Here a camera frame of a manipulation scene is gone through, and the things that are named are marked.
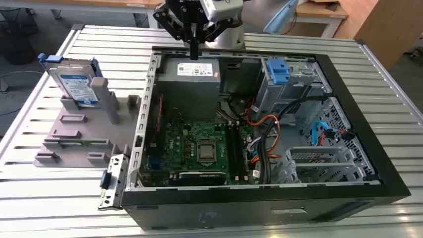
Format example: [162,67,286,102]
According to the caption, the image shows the hard disk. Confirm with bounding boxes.
[38,52,104,108]

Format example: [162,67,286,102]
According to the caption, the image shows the grey power supply unit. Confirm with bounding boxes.
[155,58,222,122]

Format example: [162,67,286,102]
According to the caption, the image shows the black graphics card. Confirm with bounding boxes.
[178,171,227,185]

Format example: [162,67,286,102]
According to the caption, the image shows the CPU socket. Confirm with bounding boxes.
[195,138,219,166]

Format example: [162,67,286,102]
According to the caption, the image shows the black PC case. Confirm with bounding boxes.
[120,46,413,230]

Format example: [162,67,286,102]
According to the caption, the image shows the silver CPU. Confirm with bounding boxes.
[198,143,215,159]

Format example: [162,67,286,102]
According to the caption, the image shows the power wire black connector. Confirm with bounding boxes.
[326,128,357,141]

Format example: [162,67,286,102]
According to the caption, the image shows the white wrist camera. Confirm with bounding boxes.
[201,0,245,22]

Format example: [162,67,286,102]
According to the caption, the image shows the yellow black power wires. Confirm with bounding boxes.
[217,95,249,120]

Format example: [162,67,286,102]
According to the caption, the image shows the blue plastic drive latch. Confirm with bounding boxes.
[269,59,291,85]

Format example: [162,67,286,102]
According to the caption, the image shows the orange red wire bundle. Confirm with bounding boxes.
[245,114,282,165]

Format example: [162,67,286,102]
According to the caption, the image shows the wooden cabinet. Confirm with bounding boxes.
[354,0,423,70]

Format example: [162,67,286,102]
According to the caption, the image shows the metal disk bay cage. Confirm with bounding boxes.
[286,145,378,184]

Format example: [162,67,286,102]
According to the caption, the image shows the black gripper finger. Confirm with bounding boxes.
[153,4,197,61]
[195,9,243,61]

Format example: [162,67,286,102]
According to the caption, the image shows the grey parts rack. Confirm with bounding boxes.
[32,76,143,169]

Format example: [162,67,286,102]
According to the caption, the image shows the wooden desk white frame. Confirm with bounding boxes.
[290,0,350,38]
[19,0,166,28]

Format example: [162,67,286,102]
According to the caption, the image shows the metal bracket blue latch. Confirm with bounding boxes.
[98,153,131,211]

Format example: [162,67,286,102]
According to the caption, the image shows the green motherboard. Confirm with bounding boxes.
[144,120,262,186]

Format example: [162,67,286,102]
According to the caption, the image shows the light blue data wire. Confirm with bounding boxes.
[310,119,350,147]

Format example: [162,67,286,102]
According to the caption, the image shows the green RAM stick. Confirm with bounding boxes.
[59,140,110,146]

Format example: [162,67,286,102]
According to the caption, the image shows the chair wheel base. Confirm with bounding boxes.
[403,37,423,60]

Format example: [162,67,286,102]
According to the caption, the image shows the metal drive cage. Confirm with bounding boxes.
[257,57,334,122]

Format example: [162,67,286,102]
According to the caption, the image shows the black office chair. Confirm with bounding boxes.
[0,7,38,65]

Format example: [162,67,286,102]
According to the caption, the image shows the black cable bundle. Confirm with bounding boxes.
[257,95,335,184]

